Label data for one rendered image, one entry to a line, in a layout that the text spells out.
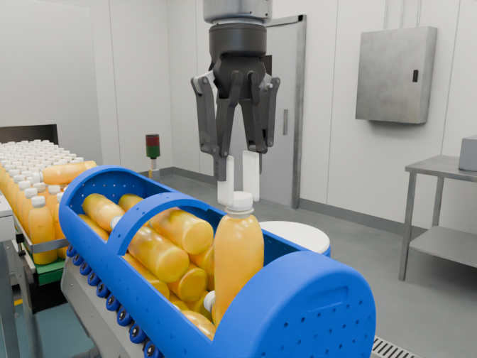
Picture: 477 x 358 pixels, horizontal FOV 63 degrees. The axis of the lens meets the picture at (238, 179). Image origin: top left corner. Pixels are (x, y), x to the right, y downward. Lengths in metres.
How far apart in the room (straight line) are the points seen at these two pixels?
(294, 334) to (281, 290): 0.06
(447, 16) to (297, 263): 3.54
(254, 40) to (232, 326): 0.35
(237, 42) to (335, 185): 4.01
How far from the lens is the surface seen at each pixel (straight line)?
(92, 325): 1.15
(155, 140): 1.75
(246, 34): 0.50
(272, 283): 0.52
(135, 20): 6.25
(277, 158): 4.83
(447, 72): 3.90
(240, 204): 0.54
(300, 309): 0.52
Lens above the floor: 1.47
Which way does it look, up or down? 13 degrees down
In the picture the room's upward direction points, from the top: straight up
